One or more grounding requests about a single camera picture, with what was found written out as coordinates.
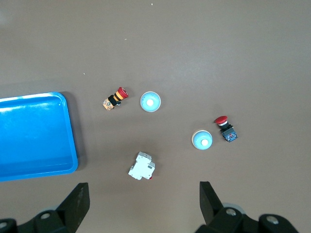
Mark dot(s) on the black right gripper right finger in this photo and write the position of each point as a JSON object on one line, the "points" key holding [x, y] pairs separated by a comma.
{"points": [[218, 218]]}

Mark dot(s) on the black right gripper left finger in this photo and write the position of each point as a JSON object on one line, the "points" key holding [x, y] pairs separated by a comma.
{"points": [[70, 213]]}

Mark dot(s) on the light blue call bell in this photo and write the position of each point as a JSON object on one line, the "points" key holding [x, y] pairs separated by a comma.
{"points": [[202, 139], [150, 102]]}

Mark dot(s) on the blue plastic tray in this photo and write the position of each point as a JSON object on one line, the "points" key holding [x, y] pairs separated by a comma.
{"points": [[36, 136]]}

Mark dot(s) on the white circuit breaker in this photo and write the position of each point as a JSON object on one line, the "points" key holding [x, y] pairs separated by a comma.
{"points": [[142, 166]]}

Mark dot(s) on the red mushroom push button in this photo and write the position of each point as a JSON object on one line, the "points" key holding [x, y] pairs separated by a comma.
{"points": [[227, 131]]}

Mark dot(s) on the red orange emergency stop button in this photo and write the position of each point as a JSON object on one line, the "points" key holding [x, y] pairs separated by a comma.
{"points": [[116, 97]]}

